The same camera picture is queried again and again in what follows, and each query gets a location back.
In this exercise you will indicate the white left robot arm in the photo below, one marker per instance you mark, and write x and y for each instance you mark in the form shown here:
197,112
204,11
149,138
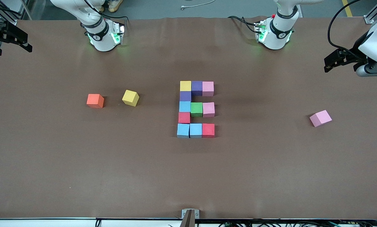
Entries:
279,31

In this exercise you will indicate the orange foam block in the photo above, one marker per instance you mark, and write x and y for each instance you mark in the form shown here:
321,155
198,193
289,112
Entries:
94,100

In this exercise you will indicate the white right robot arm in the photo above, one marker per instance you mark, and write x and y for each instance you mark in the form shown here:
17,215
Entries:
97,34

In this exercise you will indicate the metal bracket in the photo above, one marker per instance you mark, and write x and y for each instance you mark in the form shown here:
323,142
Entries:
196,213

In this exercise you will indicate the tan shoe tip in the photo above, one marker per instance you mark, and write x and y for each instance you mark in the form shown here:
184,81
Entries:
100,8
115,4

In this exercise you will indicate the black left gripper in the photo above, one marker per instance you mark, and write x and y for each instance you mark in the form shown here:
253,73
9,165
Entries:
360,44

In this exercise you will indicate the brown table cover sheet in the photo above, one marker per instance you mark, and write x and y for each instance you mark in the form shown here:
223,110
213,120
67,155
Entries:
49,176

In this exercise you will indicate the red foam block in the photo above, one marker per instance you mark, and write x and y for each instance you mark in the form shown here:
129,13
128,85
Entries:
208,130
184,117

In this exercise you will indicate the brown camera pole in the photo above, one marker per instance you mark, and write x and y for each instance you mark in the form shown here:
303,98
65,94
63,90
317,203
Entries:
188,222

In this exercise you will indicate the yellow foam block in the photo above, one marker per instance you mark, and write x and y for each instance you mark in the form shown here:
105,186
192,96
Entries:
185,86
130,97

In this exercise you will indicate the grey metal strut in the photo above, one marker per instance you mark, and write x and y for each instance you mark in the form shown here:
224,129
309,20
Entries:
29,9

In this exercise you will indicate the purple foam block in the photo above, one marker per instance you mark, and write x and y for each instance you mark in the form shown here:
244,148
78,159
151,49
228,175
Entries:
185,96
197,87

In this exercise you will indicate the green foam block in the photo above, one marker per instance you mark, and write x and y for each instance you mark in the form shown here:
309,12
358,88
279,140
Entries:
196,109

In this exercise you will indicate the blue foam block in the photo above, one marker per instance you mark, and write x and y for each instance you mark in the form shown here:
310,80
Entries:
183,130
196,130
184,107

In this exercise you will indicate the pink foam block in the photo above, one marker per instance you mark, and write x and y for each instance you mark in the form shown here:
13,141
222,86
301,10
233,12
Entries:
208,89
320,118
208,109

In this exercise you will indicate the aluminium frame profile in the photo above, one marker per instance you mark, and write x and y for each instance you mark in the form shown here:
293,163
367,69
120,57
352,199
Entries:
375,11
2,12

